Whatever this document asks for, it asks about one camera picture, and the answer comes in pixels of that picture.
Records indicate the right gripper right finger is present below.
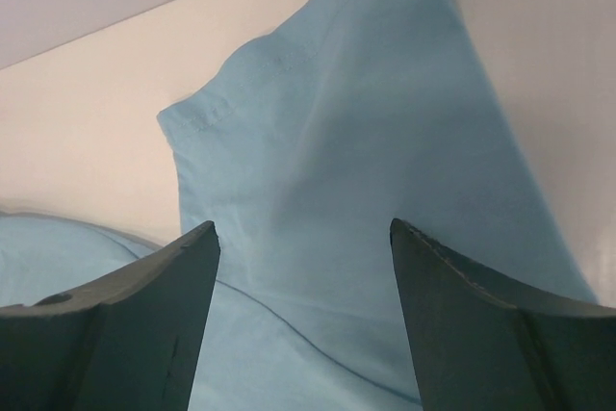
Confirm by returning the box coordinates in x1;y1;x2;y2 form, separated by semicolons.
390;219;615;410

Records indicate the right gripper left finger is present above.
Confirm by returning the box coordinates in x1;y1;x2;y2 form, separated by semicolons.
1;221;220;410

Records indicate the light blue t-shirt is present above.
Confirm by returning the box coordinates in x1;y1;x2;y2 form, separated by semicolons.
1;0;596;410

